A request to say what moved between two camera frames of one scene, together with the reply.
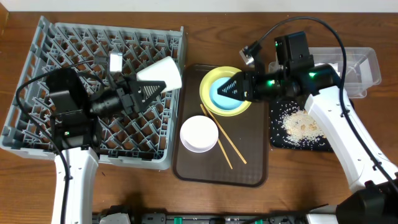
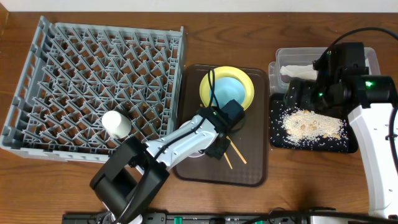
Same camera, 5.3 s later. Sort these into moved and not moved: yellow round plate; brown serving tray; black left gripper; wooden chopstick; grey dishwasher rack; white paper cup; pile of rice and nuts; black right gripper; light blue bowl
Moved: black right gripper; white paper cup; black left gripper
Not moved: brown serving tray; pile of rice and nuts; yellow round plate; wooden chopstick; grey dishwasher rack; light blue bowl
